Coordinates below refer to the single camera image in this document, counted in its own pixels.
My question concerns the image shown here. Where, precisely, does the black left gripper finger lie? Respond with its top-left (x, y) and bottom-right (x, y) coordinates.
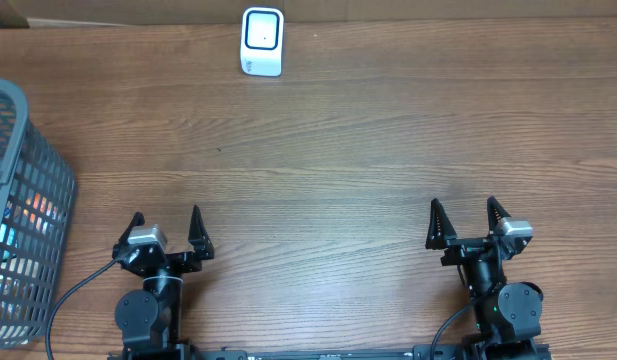
top-left (188, 205), bottom-right (214, 260)
top-left (118, 212), bottom-right (145, 245)

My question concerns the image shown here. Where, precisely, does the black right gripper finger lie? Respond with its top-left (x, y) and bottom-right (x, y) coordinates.
top-left (425, 198), bottom-right (457, 250)
top-left (487, 196), bottom-right (510, 233)

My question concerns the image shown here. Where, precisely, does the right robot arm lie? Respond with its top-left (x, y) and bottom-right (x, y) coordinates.
top-left (425, 196), bottom-right (552, 360)

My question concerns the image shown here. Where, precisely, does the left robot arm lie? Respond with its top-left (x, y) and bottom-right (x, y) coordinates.
top-left (113, 206), bottom-right (215, 360)

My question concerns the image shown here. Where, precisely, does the white barcode scanner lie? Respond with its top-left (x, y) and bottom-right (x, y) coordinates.
top-left (240, 7), bottom-right (285, 77)

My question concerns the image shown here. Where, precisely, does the grey plastic mesh basket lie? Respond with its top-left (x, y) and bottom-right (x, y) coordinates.
top-left (0, 79), bottom-right (77, 350)

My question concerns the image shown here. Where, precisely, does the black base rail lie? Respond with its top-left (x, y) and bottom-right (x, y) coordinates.
top-left (107, 344), bottom-right (554, 360)

